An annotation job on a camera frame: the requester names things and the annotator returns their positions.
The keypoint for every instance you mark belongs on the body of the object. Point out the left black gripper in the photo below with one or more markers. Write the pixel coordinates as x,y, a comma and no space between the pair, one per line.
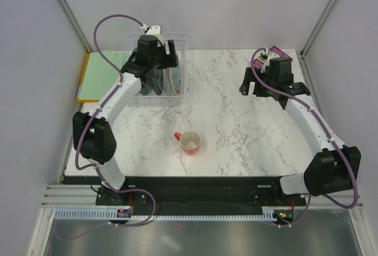
170,61

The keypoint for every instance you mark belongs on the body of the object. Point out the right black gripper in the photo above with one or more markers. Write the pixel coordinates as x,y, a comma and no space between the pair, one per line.
250,77

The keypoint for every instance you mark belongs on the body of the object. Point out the red plate teal flower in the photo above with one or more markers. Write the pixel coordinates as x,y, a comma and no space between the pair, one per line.
174,74

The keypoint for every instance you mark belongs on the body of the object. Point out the dark teal blossom plate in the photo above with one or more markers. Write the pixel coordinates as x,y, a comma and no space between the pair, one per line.
157,81

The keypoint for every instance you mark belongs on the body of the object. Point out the grey-teal plate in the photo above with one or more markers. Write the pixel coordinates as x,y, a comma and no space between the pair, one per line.
146,89

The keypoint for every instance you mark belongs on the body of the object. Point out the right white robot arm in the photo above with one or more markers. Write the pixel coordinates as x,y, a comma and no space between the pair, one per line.
334,166

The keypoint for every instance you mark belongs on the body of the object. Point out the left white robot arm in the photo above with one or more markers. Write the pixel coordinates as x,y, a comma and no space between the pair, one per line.
92,131

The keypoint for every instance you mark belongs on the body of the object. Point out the purple book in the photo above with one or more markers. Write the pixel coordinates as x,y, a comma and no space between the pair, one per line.
261,60

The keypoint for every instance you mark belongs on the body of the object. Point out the green cutting board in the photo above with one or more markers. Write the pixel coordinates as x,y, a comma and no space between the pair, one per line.
110,76

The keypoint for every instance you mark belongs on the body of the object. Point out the orange mug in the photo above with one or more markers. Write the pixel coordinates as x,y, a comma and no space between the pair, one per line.
190,141

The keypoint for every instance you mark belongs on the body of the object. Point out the yellow cutting board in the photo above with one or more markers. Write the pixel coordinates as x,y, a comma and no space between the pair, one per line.
90,87

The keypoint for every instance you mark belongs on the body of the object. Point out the clear wire dish rack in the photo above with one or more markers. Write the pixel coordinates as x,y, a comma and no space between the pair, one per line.
168,98

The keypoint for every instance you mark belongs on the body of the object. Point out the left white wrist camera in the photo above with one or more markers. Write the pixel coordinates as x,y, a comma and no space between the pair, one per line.
154,30

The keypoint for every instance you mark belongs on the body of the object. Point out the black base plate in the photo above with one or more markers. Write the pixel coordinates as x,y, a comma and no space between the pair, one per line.
199,196

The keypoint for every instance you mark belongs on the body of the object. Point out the white slotted cable duct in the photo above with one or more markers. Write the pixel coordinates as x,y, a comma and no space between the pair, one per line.
126,215

